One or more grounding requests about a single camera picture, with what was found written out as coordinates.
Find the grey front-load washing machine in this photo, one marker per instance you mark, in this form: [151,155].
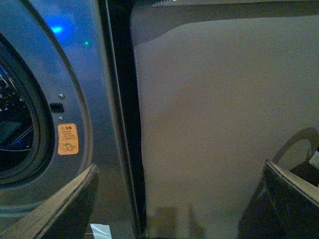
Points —
[67,45]

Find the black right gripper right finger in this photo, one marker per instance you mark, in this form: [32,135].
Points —
[284,206]

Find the orange warning sticker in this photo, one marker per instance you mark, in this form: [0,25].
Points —
[68,141]

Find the white tape label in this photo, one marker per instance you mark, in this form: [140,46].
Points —
[100,231]

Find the black rubber door gasket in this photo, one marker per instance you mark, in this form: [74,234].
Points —
[43,128]

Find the steel perforated drum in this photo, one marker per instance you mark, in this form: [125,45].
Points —
[16,128]

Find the beige side cabinet panel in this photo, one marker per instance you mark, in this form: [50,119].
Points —
[224,86]

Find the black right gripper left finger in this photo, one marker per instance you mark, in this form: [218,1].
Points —
[65,215]

